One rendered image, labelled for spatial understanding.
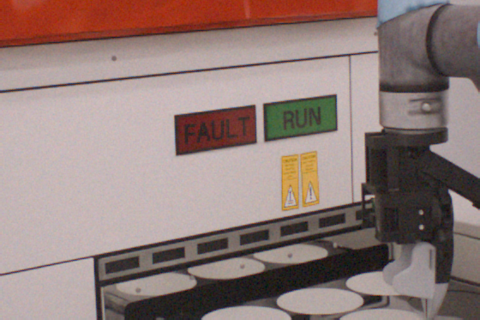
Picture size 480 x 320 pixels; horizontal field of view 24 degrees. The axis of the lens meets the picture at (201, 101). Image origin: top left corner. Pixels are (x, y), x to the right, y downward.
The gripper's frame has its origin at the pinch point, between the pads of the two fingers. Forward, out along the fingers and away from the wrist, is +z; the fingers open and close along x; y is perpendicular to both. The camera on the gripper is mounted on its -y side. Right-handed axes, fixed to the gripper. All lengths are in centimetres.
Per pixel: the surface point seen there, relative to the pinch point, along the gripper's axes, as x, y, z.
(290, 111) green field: -21.1, 11.0, -19.7
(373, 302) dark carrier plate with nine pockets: -7.3, 4.9, 1.3
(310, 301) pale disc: -9.7, 11.8, 1.3
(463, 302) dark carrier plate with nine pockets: -4.8, -5.1, 1.4
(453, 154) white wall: -236, -91, 29
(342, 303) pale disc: -8.1, 8.4, 1.3
